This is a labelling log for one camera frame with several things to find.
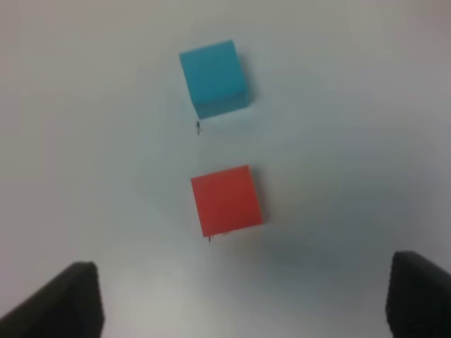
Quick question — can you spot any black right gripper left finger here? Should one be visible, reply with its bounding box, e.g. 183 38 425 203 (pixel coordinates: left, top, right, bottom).
1 262 105 337

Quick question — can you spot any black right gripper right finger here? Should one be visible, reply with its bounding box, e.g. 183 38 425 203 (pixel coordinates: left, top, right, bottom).
385 251 450 338

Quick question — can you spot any red block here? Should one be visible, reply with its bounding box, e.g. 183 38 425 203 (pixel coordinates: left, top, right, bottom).
191 165 264 238

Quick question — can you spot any blue block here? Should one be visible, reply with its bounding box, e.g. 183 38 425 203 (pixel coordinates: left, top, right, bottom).
179 39 249 120

